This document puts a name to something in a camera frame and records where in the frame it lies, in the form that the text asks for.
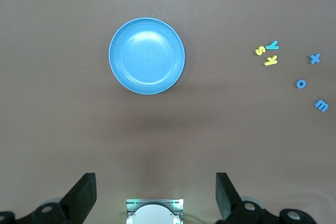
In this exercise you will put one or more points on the blue plate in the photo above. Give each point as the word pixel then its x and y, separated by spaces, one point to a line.
pixel 147 56

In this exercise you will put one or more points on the yellow foam letter k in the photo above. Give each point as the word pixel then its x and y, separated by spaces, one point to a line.
pixel 270 61

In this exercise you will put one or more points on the teal foam letter y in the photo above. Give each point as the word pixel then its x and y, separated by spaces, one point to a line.
pixel 273 47

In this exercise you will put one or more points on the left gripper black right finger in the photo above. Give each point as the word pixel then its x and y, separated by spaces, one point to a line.
pixel 231 203

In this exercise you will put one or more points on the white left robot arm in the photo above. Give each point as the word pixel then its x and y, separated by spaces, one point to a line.
pixel 152 214

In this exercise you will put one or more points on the blue foam letter o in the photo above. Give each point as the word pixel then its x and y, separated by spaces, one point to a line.
pixel 297 84

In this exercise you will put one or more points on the brown table cover sheet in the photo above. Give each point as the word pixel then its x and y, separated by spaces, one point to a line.
pixel 52 103

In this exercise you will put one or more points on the yellow foam letter s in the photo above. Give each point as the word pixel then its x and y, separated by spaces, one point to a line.
pixel 260 50

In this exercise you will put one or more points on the blue foam letter m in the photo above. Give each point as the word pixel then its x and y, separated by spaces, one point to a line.
pixel 321 105

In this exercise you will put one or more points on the blue foam letter x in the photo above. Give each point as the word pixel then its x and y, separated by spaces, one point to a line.
pixel 314 58

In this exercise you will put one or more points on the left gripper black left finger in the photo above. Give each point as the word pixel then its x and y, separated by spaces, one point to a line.
pixel 78 203

